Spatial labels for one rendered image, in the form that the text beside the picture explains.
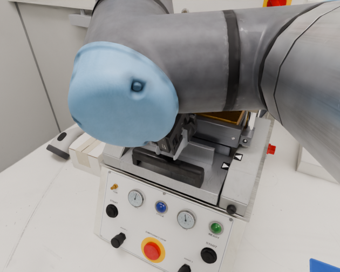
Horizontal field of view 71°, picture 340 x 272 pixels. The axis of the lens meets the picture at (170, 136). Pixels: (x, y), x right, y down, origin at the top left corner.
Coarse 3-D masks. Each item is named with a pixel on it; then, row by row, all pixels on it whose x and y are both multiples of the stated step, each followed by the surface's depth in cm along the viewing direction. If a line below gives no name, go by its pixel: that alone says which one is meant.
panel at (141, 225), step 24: (120, 192) 55; (144, 192) 52; (168, 192) 50; (120, 216) 56; (144, 216) 53; (168, 216) 50; (216, 216) 46; (144, 240) 54; (168, 240) 51; (192, 240) 49; (216, 240) 47; (168, 264) 52; (192, 264) 50; (216, 264) 48
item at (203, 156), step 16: (192, 144) 49; (128, 160) 51; (192, 160) 51; (208, 160) 49; (224, 160) 51; (144, 176) 50; (160, 176) 48; (176, 176) 47; (208, 176) 47; (224, 176) 47; (192, 192) 46; (208, 192) 44
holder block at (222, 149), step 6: (192, 138) 53; (198, 138) 53; (204, 144) 53; (210, 144) 52; (216, 144) 51; (222, 144) 51; (216, 150) 52; (222, 150) 51; (228, 150) 51; (228, 156) 52
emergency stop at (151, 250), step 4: (148, 244) 53; (152, 244) 52; (156, 244) 52; (144, 248) 53; (148, 248) 53; (152, 248) 52; (156, 248) 52; (144, 252) 54; (148, 252) 53; (152, 252) 52; (156, 252) 52; (160, 252) 52; (148, 256) 53; (152, 256) 53; (156, 256) 52
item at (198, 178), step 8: (136, 152) 47; (144, 152) 47; (152, 152) 47; (136, 160) 48; (144, 160) 47; (152, 160) 46; (160, 160) 45; (168, 160) 45; (176, 160) 45; (168, 168) 45; (176, 168) 44; (184, 168) 43; (192, 168) 43; (200, 168) 43; (192, 176) 44; (200, 176) 43; (200, 184) 44
